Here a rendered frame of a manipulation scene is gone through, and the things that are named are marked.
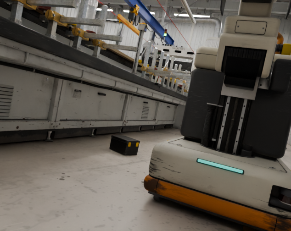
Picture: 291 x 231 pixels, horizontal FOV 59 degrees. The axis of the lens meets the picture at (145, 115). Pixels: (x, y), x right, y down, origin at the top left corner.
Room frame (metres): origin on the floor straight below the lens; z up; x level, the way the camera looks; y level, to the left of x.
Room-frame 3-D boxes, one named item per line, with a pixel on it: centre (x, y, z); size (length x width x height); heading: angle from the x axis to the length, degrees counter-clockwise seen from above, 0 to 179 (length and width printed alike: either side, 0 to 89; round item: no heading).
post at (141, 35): (2.68, 0.20, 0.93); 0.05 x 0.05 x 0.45; 70
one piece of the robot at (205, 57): (1.44, -0.49, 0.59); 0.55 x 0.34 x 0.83; 69
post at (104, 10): (1.99, 0.46, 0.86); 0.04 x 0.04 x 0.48; 70
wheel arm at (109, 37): (1.77, 0.45, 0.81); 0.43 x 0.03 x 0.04; 70
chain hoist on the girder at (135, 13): (8.14, 0.97, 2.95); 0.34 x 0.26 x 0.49; 160
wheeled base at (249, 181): (1.35, -0.46, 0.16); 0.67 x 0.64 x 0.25; 159
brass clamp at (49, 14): (1.55, 0.63, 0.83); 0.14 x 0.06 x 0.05; 160
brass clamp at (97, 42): (2.01, 0.45, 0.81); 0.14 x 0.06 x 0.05; 160
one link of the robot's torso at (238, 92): (1.18, -0.45, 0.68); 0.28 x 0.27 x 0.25; 69
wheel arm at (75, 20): (1.53, 0.54, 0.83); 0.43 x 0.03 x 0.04; 70
